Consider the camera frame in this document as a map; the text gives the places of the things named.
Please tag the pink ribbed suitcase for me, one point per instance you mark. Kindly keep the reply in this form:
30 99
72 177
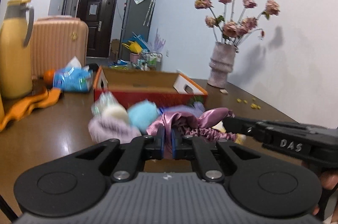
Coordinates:
55 41

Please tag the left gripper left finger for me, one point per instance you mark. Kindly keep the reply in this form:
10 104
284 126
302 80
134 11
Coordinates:
136 153

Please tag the wire rack with bottles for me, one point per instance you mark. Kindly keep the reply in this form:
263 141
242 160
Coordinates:
150 61

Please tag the pink ceramic vase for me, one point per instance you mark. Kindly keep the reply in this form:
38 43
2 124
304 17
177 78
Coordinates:
221 64

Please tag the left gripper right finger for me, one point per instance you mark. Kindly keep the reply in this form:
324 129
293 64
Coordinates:
199 153

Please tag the white round sponge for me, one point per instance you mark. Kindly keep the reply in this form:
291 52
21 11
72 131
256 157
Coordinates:
116 111

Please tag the light blue plush toy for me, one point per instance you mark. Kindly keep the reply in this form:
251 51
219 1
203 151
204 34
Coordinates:
142 115

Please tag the red cardboard box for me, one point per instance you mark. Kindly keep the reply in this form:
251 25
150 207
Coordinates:
130 86

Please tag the grey refrigerator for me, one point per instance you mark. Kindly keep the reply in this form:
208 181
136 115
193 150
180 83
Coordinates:
136 25

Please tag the orange fruit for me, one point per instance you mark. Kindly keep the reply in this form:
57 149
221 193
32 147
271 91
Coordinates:
48 77

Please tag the dark entrance door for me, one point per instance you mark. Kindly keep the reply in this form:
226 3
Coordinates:
98 16

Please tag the yellow thermos jug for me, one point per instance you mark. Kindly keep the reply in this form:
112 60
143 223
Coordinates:
16 32

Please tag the purple satin bonnet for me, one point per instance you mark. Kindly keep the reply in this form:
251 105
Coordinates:
188 124

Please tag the person's right hand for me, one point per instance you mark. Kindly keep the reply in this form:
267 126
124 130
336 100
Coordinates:
329 187

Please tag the dried pink rose bouquet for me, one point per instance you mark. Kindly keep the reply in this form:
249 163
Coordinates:
233 26

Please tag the lilac knitted cloth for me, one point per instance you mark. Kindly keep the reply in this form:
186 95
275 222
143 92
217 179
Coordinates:
104 128

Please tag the blue tissue pack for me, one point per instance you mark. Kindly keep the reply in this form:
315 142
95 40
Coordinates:
74 77

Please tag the yellow blue bag pile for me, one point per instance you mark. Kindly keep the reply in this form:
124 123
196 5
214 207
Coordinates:
136 44

